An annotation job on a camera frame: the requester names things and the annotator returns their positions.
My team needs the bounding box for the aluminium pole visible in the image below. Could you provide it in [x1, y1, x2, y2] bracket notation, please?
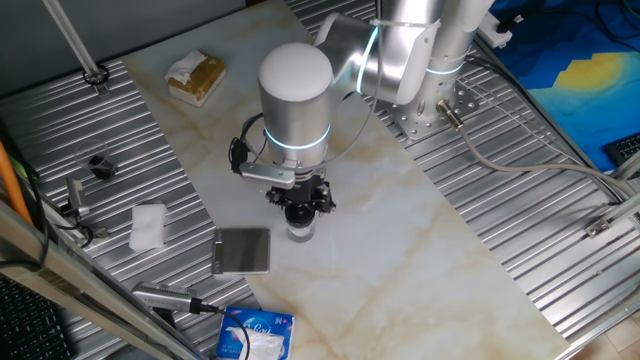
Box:
[42, 0, 112, 97]

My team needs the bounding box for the clear plastic cup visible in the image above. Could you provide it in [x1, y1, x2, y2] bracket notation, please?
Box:
[74, 139, 119, 182]

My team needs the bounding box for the white power strip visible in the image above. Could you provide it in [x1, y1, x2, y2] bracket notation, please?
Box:
[477, 12, 524, 50]

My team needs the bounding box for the aluminium frame beam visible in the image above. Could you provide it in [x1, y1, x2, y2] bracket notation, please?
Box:
[0, 199, 211, 360]

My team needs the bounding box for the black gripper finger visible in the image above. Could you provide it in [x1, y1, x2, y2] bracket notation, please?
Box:
[264, 185, 291, 209]
[315, 182, 337, 216]

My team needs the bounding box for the blue tissue pack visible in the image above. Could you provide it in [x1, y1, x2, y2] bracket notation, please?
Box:
[215, 306, 296, 360]

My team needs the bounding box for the orange pole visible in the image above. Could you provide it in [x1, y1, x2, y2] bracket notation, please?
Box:
[0, 140, 34, 226]

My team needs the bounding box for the silver digital pocket scale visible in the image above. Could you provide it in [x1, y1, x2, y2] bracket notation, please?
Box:
[210, 227, 272, 276]

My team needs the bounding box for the blue and yellow mat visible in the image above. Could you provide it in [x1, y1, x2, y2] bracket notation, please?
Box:
[487, 0, 640, 174]

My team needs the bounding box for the thick grey robot cable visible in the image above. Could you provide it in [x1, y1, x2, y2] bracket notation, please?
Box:
[434, 98, 640, 201]

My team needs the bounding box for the aluminium profile with bracket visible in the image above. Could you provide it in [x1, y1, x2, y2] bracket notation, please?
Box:
[584, 149, 640, 239]

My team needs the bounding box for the gold tissue pack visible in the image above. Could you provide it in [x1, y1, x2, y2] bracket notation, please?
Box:
[164, 49, 227, 108]

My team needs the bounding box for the small silver camera on stand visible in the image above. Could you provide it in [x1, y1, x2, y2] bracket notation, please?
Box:
[59, 177, 109, 241]

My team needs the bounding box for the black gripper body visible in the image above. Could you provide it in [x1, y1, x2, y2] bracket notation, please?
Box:
[284, 168, 329, 206]

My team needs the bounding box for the white foam sponge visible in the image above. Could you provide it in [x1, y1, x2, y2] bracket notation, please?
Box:
[128, 202, 168, 252]

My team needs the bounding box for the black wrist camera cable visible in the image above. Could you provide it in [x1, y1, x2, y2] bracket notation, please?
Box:
[228, 112, 267, 175]

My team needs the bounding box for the silver grilled camera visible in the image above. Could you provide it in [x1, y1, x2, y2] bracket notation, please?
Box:
[130, 280, 204, 316]

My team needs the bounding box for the black knobbed jar lid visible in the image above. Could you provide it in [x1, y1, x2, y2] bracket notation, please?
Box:
[283, 202, 317, 226]

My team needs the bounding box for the black keyboard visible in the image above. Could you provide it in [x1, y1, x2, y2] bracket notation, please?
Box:
[602, 132, 640, 169]
[0, 274, 76, 360]

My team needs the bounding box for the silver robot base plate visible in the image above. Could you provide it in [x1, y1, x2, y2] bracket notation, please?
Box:
[387, 79, 480, 142]

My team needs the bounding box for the clear glass jar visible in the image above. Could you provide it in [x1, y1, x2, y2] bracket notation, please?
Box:
[285, 222, 317, 244]

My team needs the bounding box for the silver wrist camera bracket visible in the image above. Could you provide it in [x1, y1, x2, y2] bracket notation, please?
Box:
[239, 160, 297, 190]

